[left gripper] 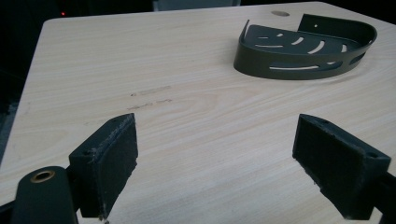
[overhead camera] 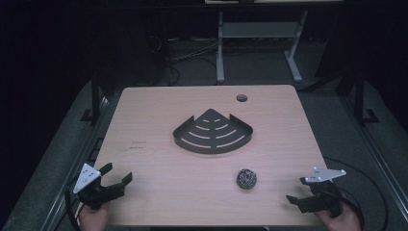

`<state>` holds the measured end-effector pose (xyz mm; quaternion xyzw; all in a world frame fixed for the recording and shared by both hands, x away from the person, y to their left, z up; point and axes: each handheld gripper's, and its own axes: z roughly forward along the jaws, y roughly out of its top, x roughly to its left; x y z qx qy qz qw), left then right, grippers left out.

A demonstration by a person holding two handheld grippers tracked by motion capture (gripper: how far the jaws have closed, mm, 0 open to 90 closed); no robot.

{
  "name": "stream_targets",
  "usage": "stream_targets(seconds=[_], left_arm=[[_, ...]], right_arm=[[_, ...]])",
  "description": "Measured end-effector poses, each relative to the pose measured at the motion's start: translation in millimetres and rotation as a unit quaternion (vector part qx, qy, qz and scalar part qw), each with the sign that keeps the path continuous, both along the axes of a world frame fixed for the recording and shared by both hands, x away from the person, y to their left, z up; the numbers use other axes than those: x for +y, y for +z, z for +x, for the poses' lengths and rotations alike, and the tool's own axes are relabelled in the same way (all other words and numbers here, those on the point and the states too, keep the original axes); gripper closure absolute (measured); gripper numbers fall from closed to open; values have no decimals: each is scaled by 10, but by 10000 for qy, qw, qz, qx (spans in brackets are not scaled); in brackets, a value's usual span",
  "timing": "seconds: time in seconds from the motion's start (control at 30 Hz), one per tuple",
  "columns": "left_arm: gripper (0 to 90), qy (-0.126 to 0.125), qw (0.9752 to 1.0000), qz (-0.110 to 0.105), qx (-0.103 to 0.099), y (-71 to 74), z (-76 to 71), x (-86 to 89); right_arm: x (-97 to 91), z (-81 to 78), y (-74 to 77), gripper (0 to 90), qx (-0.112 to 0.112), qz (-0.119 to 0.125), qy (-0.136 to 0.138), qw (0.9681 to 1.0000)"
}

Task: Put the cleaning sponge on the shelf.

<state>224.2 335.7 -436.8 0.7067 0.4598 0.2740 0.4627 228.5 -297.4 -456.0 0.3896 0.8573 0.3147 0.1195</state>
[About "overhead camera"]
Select person's right hand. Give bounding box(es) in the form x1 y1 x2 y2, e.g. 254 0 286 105
314 201 363 231

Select white metal desk frame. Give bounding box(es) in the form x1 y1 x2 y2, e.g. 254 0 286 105
216 10 310 84

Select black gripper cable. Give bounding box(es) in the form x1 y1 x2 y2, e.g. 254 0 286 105
64 178 85 231
322 155 390 231

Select aluminium rail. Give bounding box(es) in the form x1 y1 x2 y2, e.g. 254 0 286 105
342 95 408 222
39 95 112 231

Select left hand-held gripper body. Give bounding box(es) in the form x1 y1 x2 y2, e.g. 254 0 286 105
72 163 125 212

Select black metal stand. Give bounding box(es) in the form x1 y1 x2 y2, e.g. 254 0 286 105
79 68 109 125
335 68 381 127

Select person's left hand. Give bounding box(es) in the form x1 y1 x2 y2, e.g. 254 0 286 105
78 202 111 231

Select bundle of floor cables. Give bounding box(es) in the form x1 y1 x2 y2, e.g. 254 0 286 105
153 34 220 87

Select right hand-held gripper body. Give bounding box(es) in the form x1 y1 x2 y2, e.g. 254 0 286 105
299 166 347 219

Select black metal corner shelf rack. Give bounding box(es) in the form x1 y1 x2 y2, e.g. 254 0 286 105
172 108 254 155

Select steel wool scouring ball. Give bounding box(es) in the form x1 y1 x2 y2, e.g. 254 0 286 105
236 168 258 191

